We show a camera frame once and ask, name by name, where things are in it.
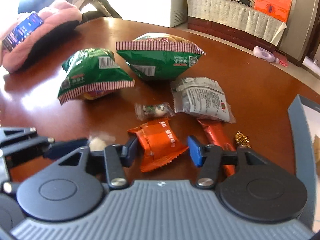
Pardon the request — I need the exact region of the orange square snack packet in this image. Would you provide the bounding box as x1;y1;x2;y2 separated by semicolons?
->
127;118;189;173

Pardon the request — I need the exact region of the green chip bag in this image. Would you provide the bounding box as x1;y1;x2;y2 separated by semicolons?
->
57;48;135;105
116;33;206;81

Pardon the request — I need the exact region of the pink sleeved forearm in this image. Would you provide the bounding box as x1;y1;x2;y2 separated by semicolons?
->
2;0;82;74

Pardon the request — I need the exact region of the orange long snack bar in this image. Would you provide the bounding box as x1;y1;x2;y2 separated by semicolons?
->
197;119;237;177

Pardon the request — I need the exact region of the gold wrapped candy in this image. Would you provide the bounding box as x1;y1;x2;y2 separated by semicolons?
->
235;131;251;148

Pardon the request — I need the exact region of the small clear candy packet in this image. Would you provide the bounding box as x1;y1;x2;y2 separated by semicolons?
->
135;102;175;121

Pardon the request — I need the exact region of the grey white snack packet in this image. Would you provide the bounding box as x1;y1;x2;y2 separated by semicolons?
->
170;77;236;124

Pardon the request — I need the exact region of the blue shallow cardboard box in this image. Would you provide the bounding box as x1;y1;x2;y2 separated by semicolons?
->
287;95;319;231

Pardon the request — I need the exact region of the smartphone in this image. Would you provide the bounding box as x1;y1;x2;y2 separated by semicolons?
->
3;11;43;51

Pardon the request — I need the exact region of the pink item on floor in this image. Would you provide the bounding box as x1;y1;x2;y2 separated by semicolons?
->
273;51;288;67

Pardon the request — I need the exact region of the tv cabinet with lace cloth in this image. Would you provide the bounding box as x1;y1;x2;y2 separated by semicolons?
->
187;0;287;51

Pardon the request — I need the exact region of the black set-top box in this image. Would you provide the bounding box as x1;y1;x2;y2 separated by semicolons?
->
239;0;253;7

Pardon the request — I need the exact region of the white chest freezer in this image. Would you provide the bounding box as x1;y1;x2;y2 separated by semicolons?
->
100;0;188;28

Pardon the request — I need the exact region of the orange cardboard box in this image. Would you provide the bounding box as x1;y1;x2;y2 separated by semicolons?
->
254;0;292;23

